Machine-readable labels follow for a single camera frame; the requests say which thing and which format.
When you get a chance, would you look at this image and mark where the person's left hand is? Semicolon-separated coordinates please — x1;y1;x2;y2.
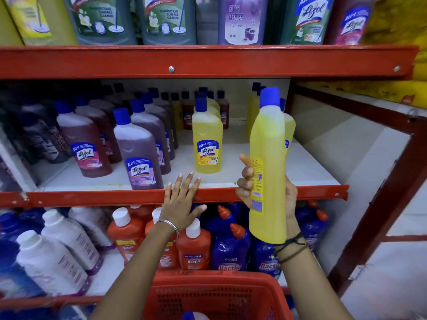
157;171;208;231

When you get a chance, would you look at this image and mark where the person's right hand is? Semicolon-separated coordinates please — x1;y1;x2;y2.
236;154;298;234

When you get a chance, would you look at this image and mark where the yellow cleaner bottle blue cap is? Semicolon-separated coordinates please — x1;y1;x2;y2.
194;86;221;118
192;98;223;174
280;98;296;158
248;87;287;244
246;82;267;138

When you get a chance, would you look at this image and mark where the person's left forearm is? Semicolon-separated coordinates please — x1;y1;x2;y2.
88;223;179;320

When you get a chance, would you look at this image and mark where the person's right forearm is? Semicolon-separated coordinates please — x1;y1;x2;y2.
274;228;354;320

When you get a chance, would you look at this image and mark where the blue bottle orange cap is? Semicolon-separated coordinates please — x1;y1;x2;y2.
300;209;330;252
250;237;283;281
295;200;319;227
203;205;238;238
211;223;252;272

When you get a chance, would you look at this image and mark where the silver bangle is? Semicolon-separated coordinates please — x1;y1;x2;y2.
154;219;180;242

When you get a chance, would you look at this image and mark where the orange bottle white cap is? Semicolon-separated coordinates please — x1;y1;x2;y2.
145;207;179;271
176;218;212;271
107;207;146;266

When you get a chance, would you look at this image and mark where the row of purple cleaner bottles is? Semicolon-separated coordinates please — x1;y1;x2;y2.
100;82;181;191

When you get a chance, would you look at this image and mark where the small yellow bottle dark cap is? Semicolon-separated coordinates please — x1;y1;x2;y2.
171;92;183;131

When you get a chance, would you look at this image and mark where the small brown bottle dark cap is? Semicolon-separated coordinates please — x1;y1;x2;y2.
181;91;195;130
217;90;230;130

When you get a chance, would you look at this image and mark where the red plastic shopping basket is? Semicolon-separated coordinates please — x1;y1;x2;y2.
143;270;295;320

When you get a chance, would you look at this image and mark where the white bottle purple base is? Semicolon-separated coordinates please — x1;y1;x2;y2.
41;209;103;276
16;230;91;297
68;206;115;251

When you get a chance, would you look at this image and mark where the pink cleaner bottle blue cap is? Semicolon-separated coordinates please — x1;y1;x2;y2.
55;101;113;178
74;95;123;164

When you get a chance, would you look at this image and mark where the red metal shelf rack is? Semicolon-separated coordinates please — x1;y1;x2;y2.
0;45;427;320

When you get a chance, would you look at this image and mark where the group of black bottles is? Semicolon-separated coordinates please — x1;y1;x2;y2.
0;86;72;165

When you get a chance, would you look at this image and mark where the dark blue cleaner bottle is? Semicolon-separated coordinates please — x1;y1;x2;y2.
0;239;45;300
0;209;46;244

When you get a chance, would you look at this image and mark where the lavender floor cleaner bottle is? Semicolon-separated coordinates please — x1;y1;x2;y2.
218;0;269;46

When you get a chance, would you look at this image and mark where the green surface cleaner bottle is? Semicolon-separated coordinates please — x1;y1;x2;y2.
136;0;198;46
63;0;138;46

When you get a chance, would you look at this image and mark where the green cleaner bottle white label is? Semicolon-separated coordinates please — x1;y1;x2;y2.
280;0;336;46

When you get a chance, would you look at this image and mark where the large pink cleaner bottle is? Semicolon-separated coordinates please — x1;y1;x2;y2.
325;0;378;46

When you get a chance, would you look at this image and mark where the stack of yellow packets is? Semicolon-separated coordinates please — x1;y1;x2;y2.
361;0;427;108

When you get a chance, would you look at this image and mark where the yellow mop pack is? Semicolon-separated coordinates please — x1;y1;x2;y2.
3;0;78;46

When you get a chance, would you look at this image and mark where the black thread bracelet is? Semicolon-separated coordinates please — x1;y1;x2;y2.
274;232;309;264

